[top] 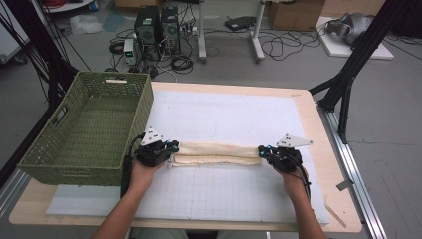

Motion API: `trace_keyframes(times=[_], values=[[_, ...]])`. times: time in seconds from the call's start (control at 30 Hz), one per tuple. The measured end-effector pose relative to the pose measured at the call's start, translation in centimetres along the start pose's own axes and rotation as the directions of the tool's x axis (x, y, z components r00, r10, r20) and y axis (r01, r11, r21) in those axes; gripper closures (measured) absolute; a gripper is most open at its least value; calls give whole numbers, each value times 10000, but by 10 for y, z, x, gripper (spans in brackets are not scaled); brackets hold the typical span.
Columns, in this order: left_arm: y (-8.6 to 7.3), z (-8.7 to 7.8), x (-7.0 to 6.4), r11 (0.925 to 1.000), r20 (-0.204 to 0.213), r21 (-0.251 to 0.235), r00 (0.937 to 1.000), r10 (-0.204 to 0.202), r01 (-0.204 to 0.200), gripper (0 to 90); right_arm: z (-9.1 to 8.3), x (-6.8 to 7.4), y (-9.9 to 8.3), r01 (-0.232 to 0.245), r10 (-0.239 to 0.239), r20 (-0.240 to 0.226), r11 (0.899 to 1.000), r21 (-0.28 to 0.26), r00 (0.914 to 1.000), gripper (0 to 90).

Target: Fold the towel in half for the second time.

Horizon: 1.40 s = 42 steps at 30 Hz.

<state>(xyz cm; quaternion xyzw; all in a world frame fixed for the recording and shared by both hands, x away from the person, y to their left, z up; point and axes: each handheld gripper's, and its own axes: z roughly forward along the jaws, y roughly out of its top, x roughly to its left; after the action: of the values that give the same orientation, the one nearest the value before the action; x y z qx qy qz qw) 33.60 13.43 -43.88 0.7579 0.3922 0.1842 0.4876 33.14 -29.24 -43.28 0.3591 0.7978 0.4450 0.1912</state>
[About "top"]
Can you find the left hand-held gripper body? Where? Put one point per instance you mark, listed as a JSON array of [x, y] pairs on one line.
[[152, 154]]

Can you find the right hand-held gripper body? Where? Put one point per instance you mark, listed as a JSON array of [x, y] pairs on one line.
[[285, 157]]

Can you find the cream egg-print towel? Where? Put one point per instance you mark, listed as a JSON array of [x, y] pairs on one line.
[[215, 154]]

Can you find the green woven plastic basket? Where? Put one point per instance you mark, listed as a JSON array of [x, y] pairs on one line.
[[86, 132]]

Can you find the person's left hand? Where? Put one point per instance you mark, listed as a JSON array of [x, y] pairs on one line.
[[144, 177]]

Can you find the person's right hand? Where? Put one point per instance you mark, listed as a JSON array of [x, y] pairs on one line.
[[293, 182]]

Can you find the white grid mat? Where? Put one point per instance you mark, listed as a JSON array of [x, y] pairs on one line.
[[225, 113]]

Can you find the grey tape piece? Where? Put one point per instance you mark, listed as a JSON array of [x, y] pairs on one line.
[[344, 185]]

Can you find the person's lap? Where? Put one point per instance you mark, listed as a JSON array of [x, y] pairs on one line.
[[166, 235]]

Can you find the grey power supply unit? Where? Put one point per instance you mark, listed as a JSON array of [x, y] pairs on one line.
[[130, 51]]

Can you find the white desk leg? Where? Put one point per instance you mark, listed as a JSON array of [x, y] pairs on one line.
[[257, 36], [201, 33]]

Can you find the black computer tower green sticker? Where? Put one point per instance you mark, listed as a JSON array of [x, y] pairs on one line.
[[146, 30]]

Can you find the white foam board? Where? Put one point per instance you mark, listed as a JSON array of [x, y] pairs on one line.
[[338, 49]]

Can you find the black flat device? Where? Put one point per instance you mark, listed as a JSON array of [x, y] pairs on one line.
[[239, 23]]

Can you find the large brown cardboard box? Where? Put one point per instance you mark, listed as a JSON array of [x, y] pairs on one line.
[[295, 15]]

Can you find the clear plastic bag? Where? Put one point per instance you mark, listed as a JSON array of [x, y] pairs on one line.
[[85, 24]]

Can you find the grey headset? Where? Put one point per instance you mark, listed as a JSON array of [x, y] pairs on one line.
[[351, 26]]

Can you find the aluminium rail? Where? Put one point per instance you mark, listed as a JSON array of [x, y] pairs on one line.
[[356, 172]]

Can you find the black metal frame stand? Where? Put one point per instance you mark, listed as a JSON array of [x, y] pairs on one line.
[[358, 53], [49, 59]]

